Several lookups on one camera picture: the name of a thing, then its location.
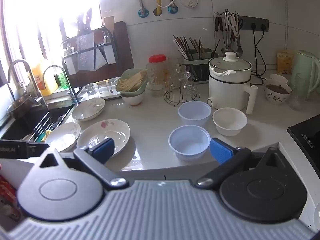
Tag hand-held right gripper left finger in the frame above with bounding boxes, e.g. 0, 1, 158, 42
32, 137, 130, 190

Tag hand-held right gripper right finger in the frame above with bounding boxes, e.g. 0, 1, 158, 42
195, 138, 288, 189

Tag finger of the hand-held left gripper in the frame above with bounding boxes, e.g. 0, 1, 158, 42
25, 142, 51, 158

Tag translucent plastic bowl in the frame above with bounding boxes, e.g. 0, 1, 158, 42
178, 102, 212, 127
168, 125, 212, 162

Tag large red-flower plate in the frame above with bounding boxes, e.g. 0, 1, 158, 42
76, 119, 131, 158

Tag black kitchen sink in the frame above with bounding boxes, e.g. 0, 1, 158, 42
0, 102, 75, 143

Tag white plate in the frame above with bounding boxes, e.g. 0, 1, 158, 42
44, 123, 81, 153
72, 97, 106, 121

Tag plain white ceramic bowl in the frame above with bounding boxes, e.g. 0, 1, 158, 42
212, 107, 248, 137

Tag steel pot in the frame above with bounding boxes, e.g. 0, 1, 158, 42
6, 95, 40, 119

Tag red patterned cloth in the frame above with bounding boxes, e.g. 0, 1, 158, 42
0, 174, 22, 221

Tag white bowl under green bowl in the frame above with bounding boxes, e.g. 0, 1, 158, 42
121, 92, 146, 107

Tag drinking glass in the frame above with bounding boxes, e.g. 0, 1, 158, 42
85, 83, 97, 98
108, 78, 119, 94
97, 81, 109, 97

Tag white electric cooking pot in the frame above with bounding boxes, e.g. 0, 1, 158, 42
207, 51, 258, 115

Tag yellow detergent bottle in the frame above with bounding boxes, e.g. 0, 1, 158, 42
31, 60, 52, 97

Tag bundle of dry noodles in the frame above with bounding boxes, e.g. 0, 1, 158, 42
117, 70, 148, 92

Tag green bottle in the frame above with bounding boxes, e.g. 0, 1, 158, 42
55, 72, 70, 90

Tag floral bowl with food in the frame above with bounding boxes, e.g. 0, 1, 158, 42
263, 79, 292, 105

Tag small steel faucet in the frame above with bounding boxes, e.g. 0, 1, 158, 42
42, 65, 75, 103

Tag textured glass tumbler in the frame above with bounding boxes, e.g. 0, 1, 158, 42
146, 63, 166, 97

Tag tall steel faucet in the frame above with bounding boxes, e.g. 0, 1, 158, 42
7, 59, 48, 108

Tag black induction cooktop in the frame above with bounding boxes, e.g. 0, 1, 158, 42
287, 114, 320, 170

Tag glass pot lid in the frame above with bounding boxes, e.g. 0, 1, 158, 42
209, 52, 253, 72

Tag clear glass cup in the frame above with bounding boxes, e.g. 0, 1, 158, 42
288, 95, 304, 112

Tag green chopstick holder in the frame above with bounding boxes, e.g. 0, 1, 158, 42
181, 50, 219, 84

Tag small white bowl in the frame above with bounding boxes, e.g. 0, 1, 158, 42
269, 74, 288, 84

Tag red-lidded glass jar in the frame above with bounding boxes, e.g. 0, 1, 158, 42
149, 54, 167, 90

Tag brown cutting board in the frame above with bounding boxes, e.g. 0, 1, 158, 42
110, 21, 135, 79

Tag yellow box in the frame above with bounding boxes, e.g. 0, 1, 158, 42
277, 50, 295, 74

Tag bunch of chopsticks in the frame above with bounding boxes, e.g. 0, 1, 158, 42
173, 35, 222, 59

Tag light green kettle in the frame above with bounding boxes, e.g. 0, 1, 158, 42
290, 50, 320, 102

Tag hanging kitchen utensils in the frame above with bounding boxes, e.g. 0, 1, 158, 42
214, 9, 244, 58

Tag black power cables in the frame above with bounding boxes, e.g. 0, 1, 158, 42
250, 25, 268, 82

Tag black wall power sockets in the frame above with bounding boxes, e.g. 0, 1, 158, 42
236, 15, 269, 32

